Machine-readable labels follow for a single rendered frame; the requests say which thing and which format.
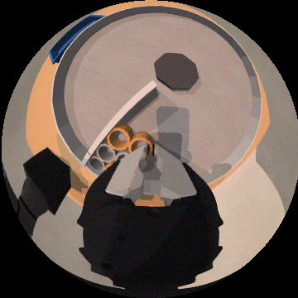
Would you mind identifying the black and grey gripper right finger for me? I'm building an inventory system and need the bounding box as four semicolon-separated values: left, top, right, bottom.
152;143;224;227

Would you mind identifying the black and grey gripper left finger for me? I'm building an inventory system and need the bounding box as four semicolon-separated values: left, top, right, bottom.
77;143;149;227

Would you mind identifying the blue plastic crate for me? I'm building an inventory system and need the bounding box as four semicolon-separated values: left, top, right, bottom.
49;15;105;64

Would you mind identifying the grey metal sleeve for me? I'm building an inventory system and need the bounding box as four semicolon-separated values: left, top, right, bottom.
115;147;130;161
96;138;118;162
89;151;107;172

